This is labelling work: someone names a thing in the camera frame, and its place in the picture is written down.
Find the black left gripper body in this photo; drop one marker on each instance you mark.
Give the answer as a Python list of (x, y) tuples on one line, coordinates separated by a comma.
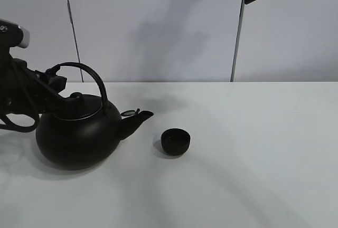
[(21, 91)]

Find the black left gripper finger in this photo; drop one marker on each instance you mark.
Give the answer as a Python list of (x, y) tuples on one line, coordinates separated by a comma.
[(51, 79), (66, 105)]

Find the black round teapot kettle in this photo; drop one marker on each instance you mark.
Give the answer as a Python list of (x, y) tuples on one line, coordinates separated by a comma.
[(89, 130)]

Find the small black teacup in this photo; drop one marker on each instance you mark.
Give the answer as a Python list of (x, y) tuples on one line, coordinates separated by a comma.
[(175, 141)]

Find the silver wall seam strip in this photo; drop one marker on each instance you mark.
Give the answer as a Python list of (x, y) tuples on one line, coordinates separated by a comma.
[(238, 35)]

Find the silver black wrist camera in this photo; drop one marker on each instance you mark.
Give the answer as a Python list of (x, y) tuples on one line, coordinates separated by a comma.
[(13, 35)]

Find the thin dark wall seam strip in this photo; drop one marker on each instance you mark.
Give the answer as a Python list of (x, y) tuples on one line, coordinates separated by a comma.
[(73, 31)]

